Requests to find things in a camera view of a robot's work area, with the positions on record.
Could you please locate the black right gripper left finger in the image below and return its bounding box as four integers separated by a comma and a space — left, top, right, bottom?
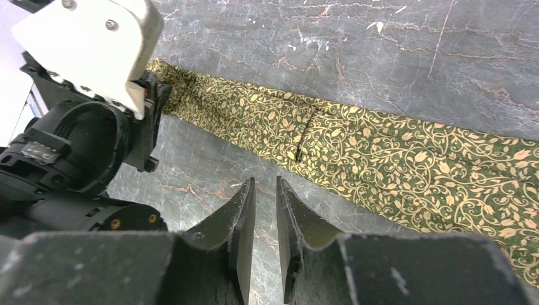
1, 179, 256, 304

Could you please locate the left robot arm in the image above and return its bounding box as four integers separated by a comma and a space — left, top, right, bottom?
1, 53, 172, 239

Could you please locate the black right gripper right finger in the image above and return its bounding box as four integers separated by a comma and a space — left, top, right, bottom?
276, 177, 529, 304

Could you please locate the green gold vine tie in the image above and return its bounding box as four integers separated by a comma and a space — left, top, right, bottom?
147, 59, 538, 286

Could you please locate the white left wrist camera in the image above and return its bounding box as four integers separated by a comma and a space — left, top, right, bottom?
11, 1, 163, 120

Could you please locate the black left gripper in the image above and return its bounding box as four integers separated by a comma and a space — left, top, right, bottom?
1, 53, 172, 198

